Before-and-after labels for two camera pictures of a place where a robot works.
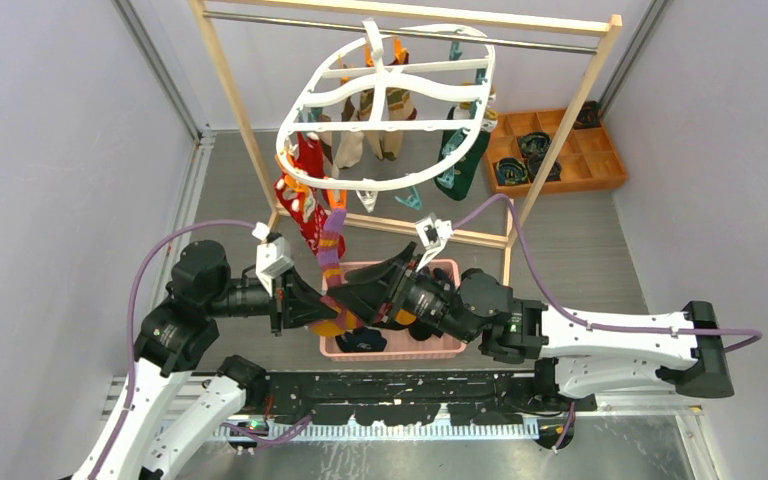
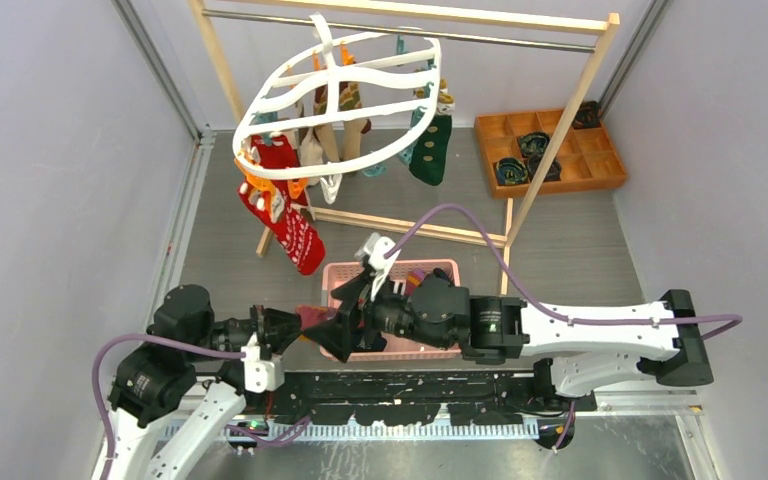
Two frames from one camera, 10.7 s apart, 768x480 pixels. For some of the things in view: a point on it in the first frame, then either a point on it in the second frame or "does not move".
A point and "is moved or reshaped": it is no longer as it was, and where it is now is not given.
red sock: x=306 y=204 -> x=280 y=153
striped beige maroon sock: x=397 y=105 -> x=340 y=142
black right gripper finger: x=363 y=299 -> x=335 y=337
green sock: x=455 y=177 -> x=429 y=151
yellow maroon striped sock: x=329 y=254 is moved or reshaped
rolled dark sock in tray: x=534 y=145 does not move
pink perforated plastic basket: x=387 y=342 does not move
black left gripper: x=300 y=303 -> x=276 y=327
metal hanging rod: x=405 y=30 does not move
